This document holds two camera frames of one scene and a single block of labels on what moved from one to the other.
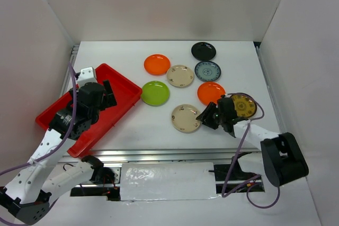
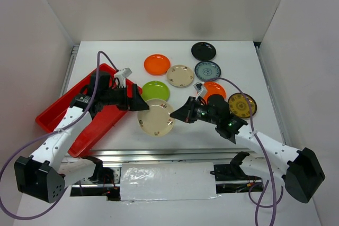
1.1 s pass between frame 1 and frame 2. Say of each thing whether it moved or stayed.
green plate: stayed
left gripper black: moved
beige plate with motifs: stayed
